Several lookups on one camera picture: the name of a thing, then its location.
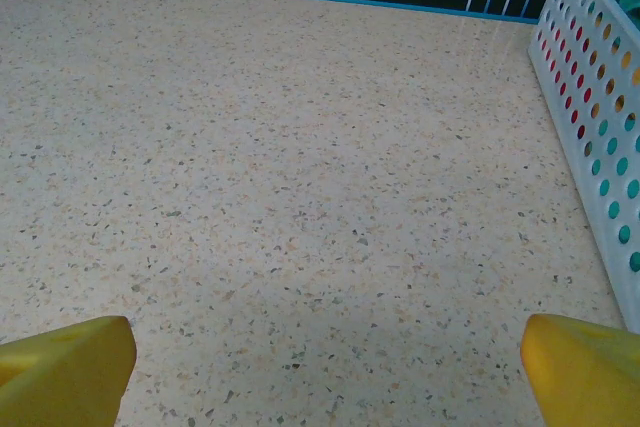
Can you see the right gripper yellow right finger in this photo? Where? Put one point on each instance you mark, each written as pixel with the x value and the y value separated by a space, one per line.
pixel 585 377

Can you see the red t-shirt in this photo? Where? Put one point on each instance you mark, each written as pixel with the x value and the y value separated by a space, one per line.
pixel 588 95

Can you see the yellow t-shirt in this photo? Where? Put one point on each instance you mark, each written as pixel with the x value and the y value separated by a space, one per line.
pixel 626 60

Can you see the white perforated plastic basket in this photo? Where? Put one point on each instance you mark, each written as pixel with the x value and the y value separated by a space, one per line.
pixel 615 269

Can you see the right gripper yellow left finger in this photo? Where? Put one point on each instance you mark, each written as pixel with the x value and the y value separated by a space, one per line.
pixel 60 377

